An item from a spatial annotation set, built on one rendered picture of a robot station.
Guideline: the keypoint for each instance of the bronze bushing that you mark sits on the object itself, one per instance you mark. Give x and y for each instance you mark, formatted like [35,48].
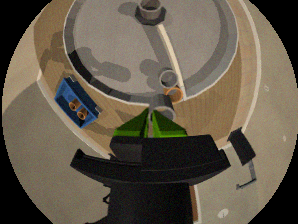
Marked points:
[175,98]
[84,112]
[74,104]

